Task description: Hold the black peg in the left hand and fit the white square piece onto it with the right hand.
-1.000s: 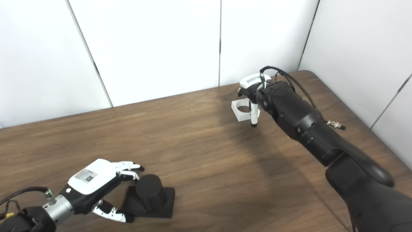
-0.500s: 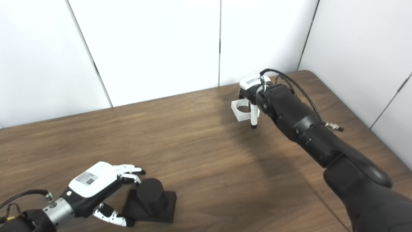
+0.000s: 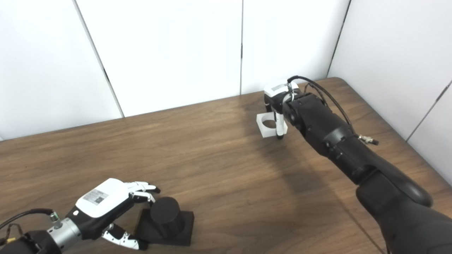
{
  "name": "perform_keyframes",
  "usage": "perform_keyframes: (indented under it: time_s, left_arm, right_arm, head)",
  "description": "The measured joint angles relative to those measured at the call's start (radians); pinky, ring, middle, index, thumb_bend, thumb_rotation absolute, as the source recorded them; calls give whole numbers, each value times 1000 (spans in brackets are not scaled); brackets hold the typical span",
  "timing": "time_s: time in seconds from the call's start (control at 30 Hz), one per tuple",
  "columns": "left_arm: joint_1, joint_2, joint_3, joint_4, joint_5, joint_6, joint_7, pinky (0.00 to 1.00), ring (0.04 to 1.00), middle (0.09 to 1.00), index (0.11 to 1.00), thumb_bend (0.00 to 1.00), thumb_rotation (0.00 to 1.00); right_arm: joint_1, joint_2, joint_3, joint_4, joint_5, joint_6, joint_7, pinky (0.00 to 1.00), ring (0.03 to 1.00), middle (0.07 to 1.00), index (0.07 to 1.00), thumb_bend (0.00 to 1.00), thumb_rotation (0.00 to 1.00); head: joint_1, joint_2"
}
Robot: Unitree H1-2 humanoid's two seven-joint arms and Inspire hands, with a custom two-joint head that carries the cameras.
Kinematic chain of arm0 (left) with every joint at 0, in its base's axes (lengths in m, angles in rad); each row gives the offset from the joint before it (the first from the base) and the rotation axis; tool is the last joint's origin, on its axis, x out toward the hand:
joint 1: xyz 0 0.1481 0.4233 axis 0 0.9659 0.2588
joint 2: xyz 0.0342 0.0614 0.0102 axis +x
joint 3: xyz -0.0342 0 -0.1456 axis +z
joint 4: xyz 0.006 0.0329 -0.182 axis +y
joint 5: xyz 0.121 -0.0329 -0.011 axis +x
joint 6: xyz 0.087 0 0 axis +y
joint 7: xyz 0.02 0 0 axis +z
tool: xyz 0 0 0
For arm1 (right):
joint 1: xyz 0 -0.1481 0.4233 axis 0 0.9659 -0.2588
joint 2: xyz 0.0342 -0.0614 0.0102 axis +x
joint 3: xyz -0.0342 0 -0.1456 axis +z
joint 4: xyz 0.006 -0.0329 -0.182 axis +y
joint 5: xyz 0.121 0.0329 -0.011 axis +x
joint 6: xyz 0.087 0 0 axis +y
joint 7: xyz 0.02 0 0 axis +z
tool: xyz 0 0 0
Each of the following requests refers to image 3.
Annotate thin wires on arm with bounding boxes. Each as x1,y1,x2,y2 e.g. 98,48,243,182
0,224,23,244
303,83,331,108

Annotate black peg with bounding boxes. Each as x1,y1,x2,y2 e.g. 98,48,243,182
134,196,195,247

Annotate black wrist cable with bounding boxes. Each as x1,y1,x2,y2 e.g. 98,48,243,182
287,75,380,146
0,208,62,230

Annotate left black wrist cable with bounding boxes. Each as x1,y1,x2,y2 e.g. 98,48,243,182
0,208,62,230

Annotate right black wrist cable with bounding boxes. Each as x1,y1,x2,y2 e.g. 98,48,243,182
287,75,380,146

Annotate thin wires on left arm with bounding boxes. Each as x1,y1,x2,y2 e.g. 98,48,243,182
0,224,23,244

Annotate thin wires on right arm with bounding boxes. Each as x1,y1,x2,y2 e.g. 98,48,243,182
303,83,331,108

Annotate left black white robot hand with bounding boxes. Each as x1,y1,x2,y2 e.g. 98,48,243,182
65,178,161,251

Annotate white square piece with hole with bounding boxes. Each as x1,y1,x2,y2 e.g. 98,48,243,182
256,112,288,137

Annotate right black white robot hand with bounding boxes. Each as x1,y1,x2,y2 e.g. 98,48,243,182
263,79,301,140

